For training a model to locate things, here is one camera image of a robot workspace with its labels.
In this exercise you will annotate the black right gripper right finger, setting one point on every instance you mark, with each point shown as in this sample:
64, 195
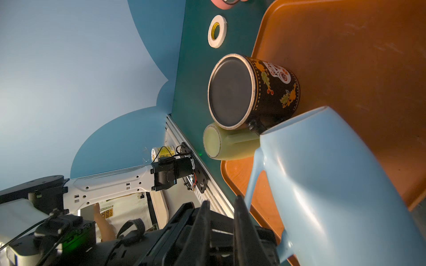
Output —
247, 246

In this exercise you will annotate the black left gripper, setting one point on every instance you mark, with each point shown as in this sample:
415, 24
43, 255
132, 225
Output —
74, 244

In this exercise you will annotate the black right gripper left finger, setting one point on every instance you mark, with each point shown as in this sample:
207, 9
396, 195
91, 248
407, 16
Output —
197, 246

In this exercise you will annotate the light blue ceramic mug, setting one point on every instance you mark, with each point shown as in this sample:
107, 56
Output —
338, 206

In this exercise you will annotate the yellow-green ceramic mug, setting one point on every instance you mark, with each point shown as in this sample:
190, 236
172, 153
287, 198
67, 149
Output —
225, 145

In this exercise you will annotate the black patterned mug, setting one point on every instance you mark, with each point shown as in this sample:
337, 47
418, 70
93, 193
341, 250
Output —
248, 93

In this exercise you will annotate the pink ghost pattern mug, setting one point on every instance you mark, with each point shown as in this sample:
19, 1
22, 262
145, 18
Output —
226, 4

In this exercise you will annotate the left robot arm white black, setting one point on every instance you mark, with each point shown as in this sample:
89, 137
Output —
48, 232

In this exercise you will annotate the yellow tape roll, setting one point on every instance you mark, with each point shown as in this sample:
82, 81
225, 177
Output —
161, 152

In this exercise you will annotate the orange rectangular tray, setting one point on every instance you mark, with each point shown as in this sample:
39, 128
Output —
367, 61

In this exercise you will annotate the small white tape roll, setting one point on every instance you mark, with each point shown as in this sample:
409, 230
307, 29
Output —
217, 31

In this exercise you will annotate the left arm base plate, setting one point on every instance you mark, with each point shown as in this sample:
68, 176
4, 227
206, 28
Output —
198, 180

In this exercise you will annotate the aluminium front rail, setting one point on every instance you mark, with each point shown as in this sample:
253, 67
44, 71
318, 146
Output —
218, 200

